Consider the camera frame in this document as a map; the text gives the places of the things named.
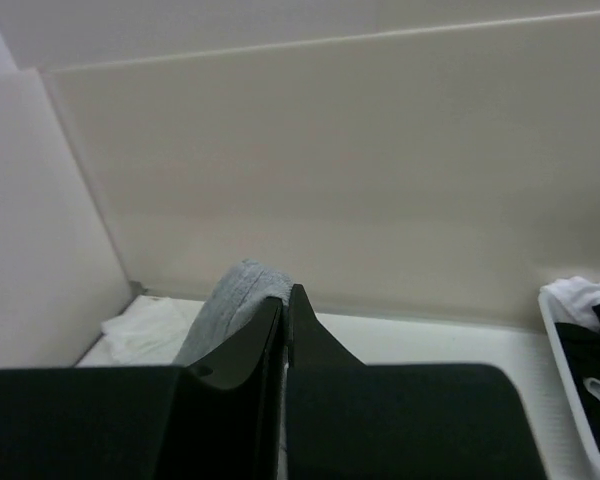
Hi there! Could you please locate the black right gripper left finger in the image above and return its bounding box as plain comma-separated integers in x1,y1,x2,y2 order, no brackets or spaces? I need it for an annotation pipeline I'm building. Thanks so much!
0,298,283,479

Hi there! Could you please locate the white garment in basket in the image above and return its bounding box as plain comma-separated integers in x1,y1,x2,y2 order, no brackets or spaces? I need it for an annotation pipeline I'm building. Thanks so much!
540,276,600,333

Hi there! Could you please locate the black tank tops pile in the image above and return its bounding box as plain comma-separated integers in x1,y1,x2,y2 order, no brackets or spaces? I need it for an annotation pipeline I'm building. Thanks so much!
556,304,600,452

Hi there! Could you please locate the folded white tank top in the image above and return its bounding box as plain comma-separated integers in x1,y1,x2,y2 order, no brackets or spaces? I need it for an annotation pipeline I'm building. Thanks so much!
101,296,202,366

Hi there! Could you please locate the white plastic laundry basket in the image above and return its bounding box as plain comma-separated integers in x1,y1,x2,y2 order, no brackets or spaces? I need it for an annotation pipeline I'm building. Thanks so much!
538,290,600,479

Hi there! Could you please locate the grey tank top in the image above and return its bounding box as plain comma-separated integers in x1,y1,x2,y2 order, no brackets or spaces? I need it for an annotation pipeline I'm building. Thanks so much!
173,259,294,366

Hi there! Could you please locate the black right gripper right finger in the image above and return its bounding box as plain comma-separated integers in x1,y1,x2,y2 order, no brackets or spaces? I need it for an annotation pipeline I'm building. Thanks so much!
284,285,547,479

